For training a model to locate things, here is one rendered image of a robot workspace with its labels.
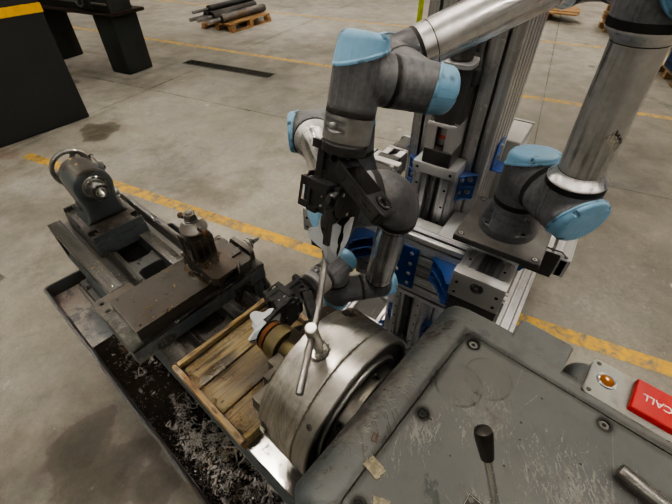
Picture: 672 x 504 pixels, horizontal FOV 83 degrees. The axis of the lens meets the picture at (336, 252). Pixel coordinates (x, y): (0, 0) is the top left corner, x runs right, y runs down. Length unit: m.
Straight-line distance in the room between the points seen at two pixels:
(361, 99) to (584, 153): 0.47
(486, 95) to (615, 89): 0.41
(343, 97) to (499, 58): 0.63
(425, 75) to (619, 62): 0.34
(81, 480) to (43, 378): 0.64
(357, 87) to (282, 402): 0.52
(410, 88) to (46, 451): 2.15
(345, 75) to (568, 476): 0.61
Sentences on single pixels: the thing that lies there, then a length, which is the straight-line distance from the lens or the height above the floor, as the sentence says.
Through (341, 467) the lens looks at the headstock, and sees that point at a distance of 0.59.
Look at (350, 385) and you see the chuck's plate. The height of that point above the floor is 1.22.
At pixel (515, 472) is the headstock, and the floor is 1.25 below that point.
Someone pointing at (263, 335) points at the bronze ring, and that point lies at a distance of 0.88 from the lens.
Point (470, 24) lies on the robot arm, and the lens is 0.76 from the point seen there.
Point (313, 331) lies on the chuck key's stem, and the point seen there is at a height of 1.32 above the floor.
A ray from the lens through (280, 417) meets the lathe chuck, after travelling 0.72.
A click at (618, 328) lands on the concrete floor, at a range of 2.78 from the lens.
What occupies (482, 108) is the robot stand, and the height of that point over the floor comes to 1.41.
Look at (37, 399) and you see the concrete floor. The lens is 2.51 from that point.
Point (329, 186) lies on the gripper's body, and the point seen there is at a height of 1.49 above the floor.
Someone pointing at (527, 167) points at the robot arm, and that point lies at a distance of 0.98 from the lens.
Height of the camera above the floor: 1.81
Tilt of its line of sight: 43 degrees down
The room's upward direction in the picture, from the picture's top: straight up
